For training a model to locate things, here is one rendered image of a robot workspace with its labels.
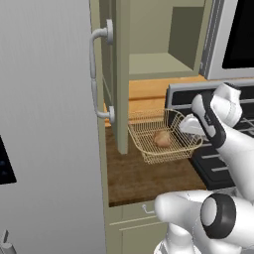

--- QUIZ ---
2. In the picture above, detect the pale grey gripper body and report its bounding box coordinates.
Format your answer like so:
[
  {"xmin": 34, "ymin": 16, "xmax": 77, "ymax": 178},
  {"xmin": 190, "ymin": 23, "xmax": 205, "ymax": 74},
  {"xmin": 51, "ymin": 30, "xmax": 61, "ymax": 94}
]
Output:
[{"xmin": 179, "ymin": 113, "xmax": 207, "ymax": 138}]

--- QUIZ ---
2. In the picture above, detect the brown bread roll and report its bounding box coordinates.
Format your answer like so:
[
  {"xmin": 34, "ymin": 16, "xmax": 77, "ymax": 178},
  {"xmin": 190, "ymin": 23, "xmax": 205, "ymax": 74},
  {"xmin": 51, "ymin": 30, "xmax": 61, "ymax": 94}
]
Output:
[{"xmin": 153, "ymin": 129, "xmax": 173, "ymax": 149}]

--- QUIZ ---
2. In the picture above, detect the olive green base cabinet door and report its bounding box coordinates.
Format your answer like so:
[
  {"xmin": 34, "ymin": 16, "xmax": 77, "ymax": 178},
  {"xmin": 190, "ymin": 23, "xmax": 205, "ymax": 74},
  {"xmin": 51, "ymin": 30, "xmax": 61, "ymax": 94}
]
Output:
[{"xmin": 118, "ymin": 220, "xmax": 171, "ymax": 254}]

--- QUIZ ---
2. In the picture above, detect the black stove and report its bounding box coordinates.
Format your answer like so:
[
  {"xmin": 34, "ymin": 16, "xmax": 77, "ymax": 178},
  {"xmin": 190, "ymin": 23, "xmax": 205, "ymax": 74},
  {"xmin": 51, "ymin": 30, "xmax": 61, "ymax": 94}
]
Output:
[{"xmin": 164, "ymin": 77, "xmax": 254, "ymax": 191}]

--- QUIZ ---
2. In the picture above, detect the silver microwave oven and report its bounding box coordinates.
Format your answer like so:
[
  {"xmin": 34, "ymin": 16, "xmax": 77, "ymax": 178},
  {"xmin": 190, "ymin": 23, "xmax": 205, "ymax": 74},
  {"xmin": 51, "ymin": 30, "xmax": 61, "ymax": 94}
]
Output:
[{"xmin": 198, "ymin": 0, "xmax": 254, "ymax": 81}]

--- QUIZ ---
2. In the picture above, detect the olive green drawer front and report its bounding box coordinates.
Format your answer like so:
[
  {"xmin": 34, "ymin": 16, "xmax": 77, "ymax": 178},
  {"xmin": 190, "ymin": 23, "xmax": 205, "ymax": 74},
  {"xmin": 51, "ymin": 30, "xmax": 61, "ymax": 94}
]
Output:
[{"xmin": 108, "ymin": 199, "xmax": 171, "ymax": 232}]

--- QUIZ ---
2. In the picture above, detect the grey fridge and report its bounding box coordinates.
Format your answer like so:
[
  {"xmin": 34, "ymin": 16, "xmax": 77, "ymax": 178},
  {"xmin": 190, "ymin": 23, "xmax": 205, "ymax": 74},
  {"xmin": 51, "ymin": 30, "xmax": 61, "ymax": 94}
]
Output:
[{"xmin": 0, "ymin": 0, "xmax": 109, "ymax": 254}]

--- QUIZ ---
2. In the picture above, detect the tan wire basket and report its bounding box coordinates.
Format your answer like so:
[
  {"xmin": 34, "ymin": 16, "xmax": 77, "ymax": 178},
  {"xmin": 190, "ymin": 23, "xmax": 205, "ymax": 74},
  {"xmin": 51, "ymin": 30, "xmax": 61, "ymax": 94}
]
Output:
[{"xmin": 126, "ymin": 107, "xmax": 204, "ymax": 166}]

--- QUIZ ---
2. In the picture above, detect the olive green wall cabinet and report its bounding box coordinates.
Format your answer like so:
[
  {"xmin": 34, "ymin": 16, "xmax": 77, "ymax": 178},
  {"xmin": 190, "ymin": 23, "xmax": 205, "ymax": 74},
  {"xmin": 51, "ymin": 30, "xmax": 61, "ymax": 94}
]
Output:
[{"xmin": 128, "ymin": 0, "xmax": 214, "ymax": 81}]

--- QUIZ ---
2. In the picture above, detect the grey drawer handle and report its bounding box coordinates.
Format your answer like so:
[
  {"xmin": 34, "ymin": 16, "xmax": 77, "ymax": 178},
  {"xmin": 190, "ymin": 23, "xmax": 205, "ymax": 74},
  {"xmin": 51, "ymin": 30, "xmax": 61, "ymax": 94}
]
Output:
[{"xmin": 141, "ymin": 203, "xmax": 158, "ymax": 215}]

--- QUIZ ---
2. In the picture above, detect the grey cabinet door handle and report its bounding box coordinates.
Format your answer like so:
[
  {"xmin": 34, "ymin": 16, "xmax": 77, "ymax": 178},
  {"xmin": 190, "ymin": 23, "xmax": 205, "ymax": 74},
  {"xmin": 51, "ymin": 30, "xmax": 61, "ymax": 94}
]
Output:
[{"xmin": 88, "ymin": 18, "xmax": 116, "ymax": 125}]

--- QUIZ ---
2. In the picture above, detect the grey fridge handle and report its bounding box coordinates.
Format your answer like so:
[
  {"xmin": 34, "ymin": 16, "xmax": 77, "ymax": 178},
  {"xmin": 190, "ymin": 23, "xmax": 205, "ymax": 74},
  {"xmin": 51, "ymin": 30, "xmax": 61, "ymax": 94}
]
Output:
[{"xmin": 0, "ymin": 229, "xmax": 18, "ymax": 254}]

